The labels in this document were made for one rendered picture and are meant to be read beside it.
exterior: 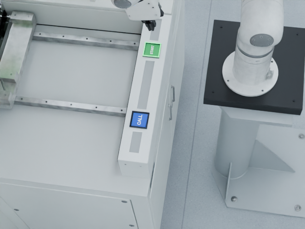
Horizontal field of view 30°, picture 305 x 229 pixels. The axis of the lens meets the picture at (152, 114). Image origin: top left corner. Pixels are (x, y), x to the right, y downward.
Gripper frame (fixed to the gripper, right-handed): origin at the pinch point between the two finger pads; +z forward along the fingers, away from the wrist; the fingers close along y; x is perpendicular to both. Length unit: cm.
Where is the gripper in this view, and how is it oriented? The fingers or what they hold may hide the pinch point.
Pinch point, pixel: (150, 23)
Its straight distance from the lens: 178.2
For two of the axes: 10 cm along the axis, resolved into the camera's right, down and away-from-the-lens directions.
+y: 9.6, 0.2, -3.0
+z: 2.5, 4.5, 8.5
